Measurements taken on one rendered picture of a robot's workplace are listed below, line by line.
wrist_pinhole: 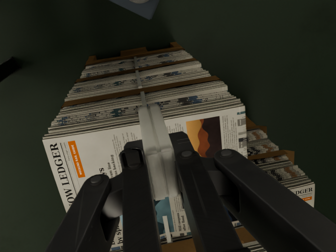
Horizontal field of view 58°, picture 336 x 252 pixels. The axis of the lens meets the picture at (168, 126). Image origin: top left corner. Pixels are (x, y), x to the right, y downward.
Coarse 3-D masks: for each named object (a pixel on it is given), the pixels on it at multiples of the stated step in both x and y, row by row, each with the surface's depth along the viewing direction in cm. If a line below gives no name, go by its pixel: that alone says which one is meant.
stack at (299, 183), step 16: (256, 128) 134; (256, 144) 122; (272, 144) 120; (256, 160) 112; (272, 160) 110; (288, 160) 109; (272, 176) 101; (288, 176) 99; (304, 176) 99; (304, 192) 96
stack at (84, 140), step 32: (96, 64) 111; (128, 64) 103; (192, 64) 87; (128, 96) 70; (160, 96) 65; (192, 96) 65; (224, 96) 63; (64, 128) 56; (96, 128) 55; (128, 128) 54; (192, 128) 56; (224, 128) 57; (64, 160) 55; (96, 160) 56; (64, 192) 58; (160, 224) 64
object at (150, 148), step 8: (144, 112) 20; (144, 120) 19; (144, 128) 18; (152, 128) 18; (144, 136) 17; (152, 136) 17; (144, 144) 16; (152, 144) 16; (144, 152) 15; (152, 152) 15; (152, 160) 15; (152, 168) 15; (160, 168) 16; (152, 176) 16; (160, 176) 16; (152, 184) 16; (160, 184) 16; (152, 192) 16; (160, 192) 16
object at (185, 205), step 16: (176, 160) 15; (192, 160) 14; (192, 176) 13; (208, 176) 13; (192, 192) 12; (208, 192) 12; (192, 208) 11; (208, 208) 11; (224, 208) 11; (192, 224) 12; (208, 224) 10; (224, 224) 10; (208, 240) 10; (224, 240) 10
